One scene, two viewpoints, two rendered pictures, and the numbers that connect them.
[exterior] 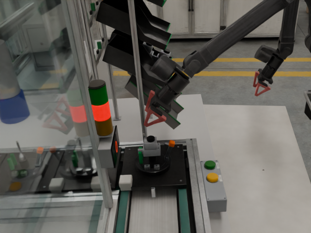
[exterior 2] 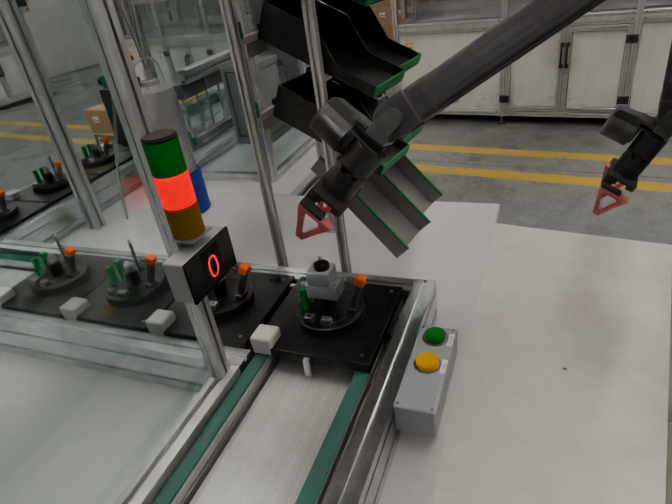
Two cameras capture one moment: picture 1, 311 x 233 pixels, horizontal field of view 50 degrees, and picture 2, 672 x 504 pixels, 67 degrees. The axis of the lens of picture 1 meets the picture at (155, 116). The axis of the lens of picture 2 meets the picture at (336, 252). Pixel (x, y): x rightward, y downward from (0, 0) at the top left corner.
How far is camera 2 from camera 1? 0.44 m
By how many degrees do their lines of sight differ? 19
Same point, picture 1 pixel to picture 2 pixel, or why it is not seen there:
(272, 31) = not seen: outside the picture
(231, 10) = (644, 67)
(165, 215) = (313, 415)
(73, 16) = not seen: outside the picture
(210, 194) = (407, 395)
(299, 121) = not seen: outside the picture
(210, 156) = (465, 320)
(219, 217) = (426, 447)
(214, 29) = (604, 102)
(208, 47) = (423, 83)
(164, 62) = (334, 111)
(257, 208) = (514, 446)
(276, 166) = (597, 367)
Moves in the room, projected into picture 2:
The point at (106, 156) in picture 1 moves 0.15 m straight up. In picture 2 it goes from (177, 279) to (145, 187)
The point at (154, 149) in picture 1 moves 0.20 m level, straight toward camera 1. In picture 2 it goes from (326, 287) to (287, 360)
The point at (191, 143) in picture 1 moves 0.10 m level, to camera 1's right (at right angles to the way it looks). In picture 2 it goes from (423, 289) to (471, 292)
